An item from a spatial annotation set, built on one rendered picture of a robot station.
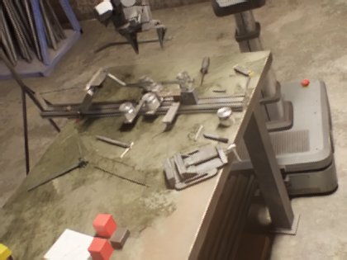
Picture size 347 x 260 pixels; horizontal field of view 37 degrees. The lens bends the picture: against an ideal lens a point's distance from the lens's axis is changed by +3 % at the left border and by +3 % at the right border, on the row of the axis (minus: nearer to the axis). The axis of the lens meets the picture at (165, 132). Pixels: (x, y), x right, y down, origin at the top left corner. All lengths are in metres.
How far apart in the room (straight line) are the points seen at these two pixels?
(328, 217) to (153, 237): 1.24
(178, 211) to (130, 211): 0.16
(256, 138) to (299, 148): 0.43
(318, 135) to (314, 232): 0.45
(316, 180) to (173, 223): 1.20
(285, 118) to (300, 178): 0.31
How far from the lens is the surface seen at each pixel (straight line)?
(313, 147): 2.50
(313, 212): 2.58
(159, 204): 1.56
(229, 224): 2.30
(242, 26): 2.38
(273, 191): 2.33
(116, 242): 1.50
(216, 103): 1.82
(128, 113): 1.87
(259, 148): 2.15
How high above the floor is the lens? 1.92
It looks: 35 degrees down
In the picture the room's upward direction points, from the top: 24 degrees counter-clockwise
